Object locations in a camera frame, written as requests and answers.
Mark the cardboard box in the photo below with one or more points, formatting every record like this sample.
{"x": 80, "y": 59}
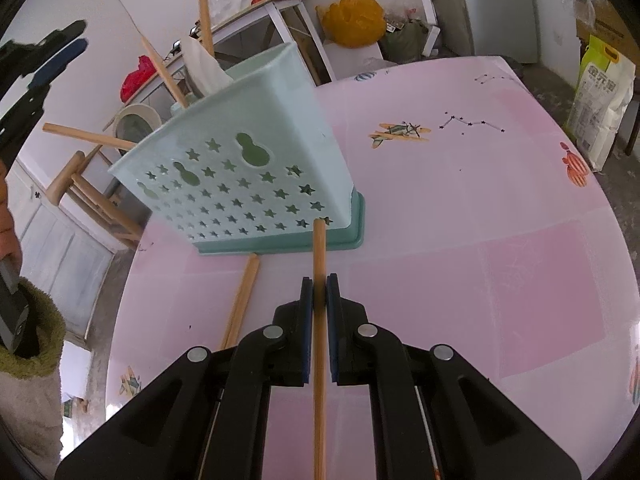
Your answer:
{"x": 612, "y": 27}

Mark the green bag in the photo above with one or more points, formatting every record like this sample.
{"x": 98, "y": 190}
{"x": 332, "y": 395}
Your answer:
{"x": 405, "y": 40}

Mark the white printed rice bag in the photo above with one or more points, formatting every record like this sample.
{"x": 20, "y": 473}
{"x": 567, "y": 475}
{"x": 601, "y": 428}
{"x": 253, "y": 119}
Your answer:
{"x": 600, "y": 105}

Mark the white table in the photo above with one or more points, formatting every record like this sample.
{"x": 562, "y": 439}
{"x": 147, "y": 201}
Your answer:
{"x": 265, "y": 7}

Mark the red plastic bag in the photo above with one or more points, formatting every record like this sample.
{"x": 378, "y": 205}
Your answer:
{"x": 135, "y": 80}

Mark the person's left forearm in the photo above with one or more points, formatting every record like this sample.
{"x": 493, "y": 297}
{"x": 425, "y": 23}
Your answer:
{"x": 30, "y": 400}

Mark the grey cabinet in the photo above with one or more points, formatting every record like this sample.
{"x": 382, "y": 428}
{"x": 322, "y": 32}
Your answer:
{"x": 495, "y": 10}

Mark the person's left hand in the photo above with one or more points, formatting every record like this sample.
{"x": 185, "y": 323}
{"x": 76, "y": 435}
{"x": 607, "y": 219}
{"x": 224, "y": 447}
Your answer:
{"x": 7, "y": 215}

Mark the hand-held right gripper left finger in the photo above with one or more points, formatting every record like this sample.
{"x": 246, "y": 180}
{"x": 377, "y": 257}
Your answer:
{"x": 307, "y": 330}

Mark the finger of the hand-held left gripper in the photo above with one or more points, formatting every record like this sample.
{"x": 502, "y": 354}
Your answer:
{"x": 57, "y": 60}
{"x": 50, "y": 40}

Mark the mint green utensil holder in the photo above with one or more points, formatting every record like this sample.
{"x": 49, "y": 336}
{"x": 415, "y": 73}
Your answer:
{"x": 280, "y": 125}

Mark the beige basin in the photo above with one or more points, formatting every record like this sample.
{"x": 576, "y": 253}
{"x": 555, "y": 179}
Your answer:
{"x": 135, "y": 122}

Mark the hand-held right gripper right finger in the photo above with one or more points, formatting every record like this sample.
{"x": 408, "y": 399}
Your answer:
{"x": 332, "y": 330}

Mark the white cabinet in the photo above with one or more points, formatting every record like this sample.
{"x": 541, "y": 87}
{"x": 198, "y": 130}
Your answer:
{"x": 55, "y": 255}

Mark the wooden chair frame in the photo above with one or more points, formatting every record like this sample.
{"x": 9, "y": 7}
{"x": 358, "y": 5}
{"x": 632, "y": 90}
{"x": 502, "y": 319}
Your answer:
{"x": 100, "y": 205}

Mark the orange plastic bag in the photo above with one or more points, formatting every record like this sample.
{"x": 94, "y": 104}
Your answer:
{"x": 352, "y": 17}

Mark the pink printed tablecloth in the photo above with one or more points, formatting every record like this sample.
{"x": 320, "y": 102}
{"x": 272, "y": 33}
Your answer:
{"x": 450, "y": 210}

